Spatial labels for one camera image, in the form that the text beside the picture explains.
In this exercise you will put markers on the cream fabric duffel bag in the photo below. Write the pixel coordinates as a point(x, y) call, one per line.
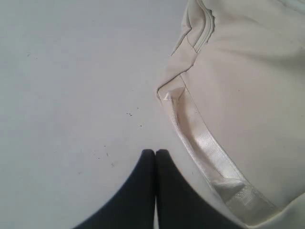
point(234, 91)

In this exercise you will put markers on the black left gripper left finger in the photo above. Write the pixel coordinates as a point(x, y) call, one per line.
point(133, 205)

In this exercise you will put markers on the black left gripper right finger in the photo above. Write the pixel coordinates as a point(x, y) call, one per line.
point(178, 205)

